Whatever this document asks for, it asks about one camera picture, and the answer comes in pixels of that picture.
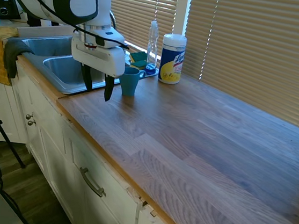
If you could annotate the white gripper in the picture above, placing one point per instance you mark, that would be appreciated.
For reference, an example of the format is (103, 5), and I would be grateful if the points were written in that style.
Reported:
(101, 58)

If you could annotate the blue mug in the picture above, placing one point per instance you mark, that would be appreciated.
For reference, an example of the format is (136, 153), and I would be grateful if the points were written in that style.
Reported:
(129, 84)

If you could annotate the stainless steel double sink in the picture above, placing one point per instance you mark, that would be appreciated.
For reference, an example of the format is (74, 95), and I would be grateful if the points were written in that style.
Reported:
(62, 67)

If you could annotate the green and yellow sponge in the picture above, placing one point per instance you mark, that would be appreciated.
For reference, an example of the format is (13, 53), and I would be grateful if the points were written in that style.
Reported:
(139, 56)
(138, 64)

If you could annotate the clear dish soap bottle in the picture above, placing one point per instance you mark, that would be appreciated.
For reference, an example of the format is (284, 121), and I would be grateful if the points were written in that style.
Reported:
(152, 50)

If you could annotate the white base cabinet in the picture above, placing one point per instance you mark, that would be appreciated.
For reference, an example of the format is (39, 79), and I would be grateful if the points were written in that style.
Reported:
(62, 145)

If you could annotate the round metal cabinet knob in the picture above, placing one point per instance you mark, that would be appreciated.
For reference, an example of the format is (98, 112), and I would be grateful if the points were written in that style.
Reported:
(31, 123)
(29, 117)

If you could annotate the Lysol wipes canister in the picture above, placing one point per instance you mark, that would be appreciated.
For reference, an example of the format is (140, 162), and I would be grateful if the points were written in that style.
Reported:
(172, 60)

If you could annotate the narrow beige window blinds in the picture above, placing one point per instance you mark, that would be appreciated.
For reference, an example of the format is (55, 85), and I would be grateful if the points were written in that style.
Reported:
(142, 11)

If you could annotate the dark grey cloth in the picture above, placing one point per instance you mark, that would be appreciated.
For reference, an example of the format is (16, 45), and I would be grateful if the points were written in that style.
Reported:
(11, 53)

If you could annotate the black toaster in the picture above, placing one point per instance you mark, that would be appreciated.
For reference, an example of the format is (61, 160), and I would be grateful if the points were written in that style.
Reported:
(6, 6)

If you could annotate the wide beige window blinds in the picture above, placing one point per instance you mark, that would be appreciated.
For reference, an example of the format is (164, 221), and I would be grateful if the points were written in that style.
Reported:
(256, 54)

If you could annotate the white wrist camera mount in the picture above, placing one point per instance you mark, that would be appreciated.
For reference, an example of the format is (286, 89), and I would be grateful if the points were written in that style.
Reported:
(112, 37)

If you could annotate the white window frame post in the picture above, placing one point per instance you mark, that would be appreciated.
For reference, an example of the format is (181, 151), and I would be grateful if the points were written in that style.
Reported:
(183, 10)

